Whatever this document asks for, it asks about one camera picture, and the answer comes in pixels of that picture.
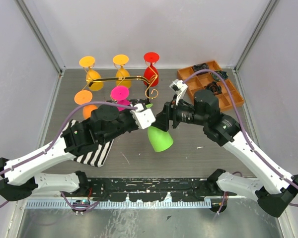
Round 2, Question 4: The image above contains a green plastic wine glass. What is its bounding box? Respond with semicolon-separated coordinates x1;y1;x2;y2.
145;103;174;153

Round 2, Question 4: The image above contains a yellow plastic wine glass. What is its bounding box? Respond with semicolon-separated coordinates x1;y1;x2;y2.
79;56;104;91

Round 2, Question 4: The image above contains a dark rose top left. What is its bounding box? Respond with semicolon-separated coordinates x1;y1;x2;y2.
192;63;209;72

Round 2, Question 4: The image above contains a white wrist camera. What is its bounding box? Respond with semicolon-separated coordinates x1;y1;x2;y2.
169;79;188;105
131;104;156;129

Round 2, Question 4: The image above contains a pink plastic wine glass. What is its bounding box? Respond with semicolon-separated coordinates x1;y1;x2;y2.
111;86;131;106

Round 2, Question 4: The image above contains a black white striped cloth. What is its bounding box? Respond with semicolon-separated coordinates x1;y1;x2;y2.
60;119;114;168

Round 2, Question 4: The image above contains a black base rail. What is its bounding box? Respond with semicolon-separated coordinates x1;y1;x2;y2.
59;176;239;204

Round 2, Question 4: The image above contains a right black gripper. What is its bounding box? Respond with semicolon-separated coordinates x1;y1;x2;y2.
154;93;207;131

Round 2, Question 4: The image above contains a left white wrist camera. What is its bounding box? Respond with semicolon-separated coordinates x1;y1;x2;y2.
131;104;156;129

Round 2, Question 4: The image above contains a red plastic wine glass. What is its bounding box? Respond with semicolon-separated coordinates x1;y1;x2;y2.
144;52;160;87

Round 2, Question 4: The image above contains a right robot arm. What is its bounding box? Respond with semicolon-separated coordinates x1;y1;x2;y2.
153;90;298;218

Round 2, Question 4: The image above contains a dark red rose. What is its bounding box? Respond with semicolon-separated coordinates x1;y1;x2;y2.
206;81;222;96

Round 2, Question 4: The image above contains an orange plastic wine glass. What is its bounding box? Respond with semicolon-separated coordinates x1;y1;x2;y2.
74;90;98;119

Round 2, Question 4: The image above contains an orange compartment tray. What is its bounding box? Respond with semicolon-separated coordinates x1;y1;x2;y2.
177;60;244;112

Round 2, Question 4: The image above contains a white slotted cable duct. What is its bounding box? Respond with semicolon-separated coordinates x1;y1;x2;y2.
25;198;212;209

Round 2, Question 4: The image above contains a gold wine glass rack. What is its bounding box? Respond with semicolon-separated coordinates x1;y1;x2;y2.
92;75;158;101

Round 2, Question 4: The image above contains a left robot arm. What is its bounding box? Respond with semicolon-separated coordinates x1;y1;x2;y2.
0;103;145;201

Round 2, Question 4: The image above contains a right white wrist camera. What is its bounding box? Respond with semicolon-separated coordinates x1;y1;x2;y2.
169;79;188;105

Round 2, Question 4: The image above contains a dark green rose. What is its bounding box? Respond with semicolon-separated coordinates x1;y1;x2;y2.
212;70;228;82

